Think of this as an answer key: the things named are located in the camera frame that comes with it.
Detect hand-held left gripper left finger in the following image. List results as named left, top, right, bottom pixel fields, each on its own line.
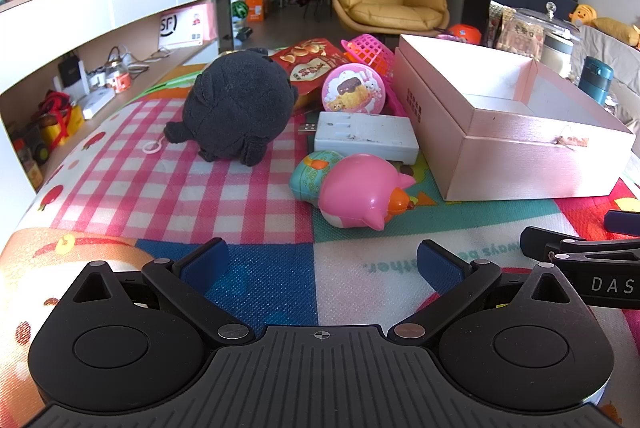
left=70, top=238, right=256, bottom=349

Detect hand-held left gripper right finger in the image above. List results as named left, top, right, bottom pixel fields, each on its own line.
left=387, top=239, right=576, bottom=349

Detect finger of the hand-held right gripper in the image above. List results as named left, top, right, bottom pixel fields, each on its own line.
left=604, top=210, right=640, bottom=236
left=520, top=227, right=640, bottom=265

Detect pink pig toy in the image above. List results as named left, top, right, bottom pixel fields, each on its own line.
left=317, top=153, right=418, bottom=231

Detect teal egg toy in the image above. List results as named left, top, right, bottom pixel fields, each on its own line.
left=289, top=150, right=346, bottom=205

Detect pink cardboard box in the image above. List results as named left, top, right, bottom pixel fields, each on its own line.
left=394, top=34, right=636, bottom=202

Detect white power adapter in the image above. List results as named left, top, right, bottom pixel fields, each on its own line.
left=299, top=111, right=421, bottom=166

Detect black plush toy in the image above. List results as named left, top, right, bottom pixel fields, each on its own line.
left=164, top=46, right=301, bottom=167

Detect round pink cartoon tin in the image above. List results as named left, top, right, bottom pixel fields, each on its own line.
left=321, top=62, right=387, bottom=116

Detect red snack packet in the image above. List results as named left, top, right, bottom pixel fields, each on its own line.
left=270, top=38, right=351, bottom=111

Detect pink plastic basket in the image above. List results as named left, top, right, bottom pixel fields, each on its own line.
left=341, top=32, right=407, bottom=116

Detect colourful printed play mat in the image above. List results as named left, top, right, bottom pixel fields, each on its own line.
left=0, top=38, right=640, bottom=428

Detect teal thermos bottle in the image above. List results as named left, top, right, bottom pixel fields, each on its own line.
left=578, top=56, right=614, bottom=104

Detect grey sofa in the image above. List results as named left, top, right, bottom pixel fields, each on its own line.
left=569, top=22, right=640, bottom=129

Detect white flat box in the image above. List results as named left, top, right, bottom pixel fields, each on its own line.
left=80, top=86, right=117, bottom=119

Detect glass jar with lid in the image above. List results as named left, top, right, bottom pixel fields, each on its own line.
left=512, top=1, right=584, bottom=76

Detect small jar with orange label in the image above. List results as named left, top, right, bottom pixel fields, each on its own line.
left=106, top=59, right=133, bottom=94

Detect red and yellow bag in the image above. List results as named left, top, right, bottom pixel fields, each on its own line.
left=36, top=90, right=84, bottom=147

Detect yellow plush toy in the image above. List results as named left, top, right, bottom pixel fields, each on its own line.
left=568, top=4, right=599, bottom=27

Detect clear snack bags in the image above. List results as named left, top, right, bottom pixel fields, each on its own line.
left=486, top=2, right=547, bottom=59

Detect orange round toy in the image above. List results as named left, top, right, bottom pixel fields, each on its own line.
left=446, top=22, right=482, bottom=46

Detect black router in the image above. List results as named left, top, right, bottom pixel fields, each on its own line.
left=56, top=54, right=84, bottom=92

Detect white and pink courier envelope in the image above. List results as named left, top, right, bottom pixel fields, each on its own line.
left=158, top=2, right=219, bottom=51

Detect orange carton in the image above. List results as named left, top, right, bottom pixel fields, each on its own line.
left=245, top=0, right=269, bottom=23

